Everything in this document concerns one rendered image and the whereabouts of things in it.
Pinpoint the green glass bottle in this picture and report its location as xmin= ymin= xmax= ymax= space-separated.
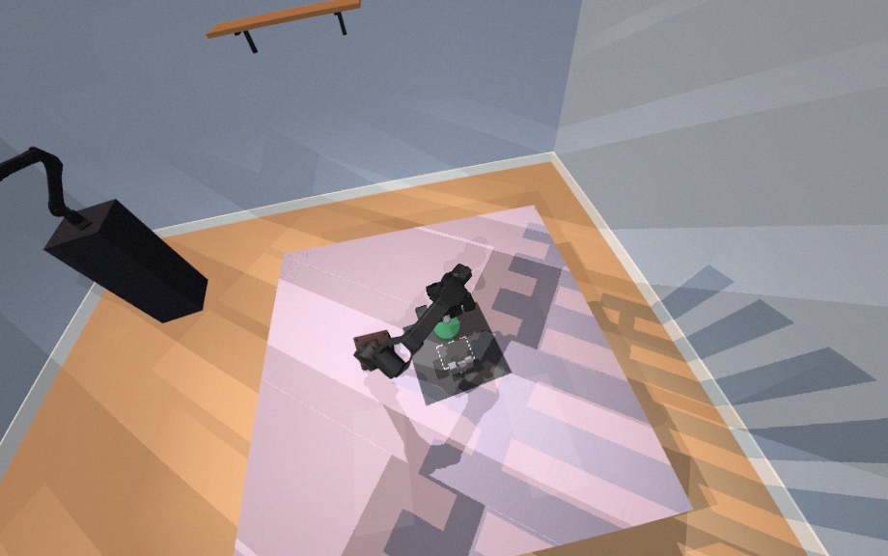
xmin=433 ymin=315 xmax=459 ymax=343

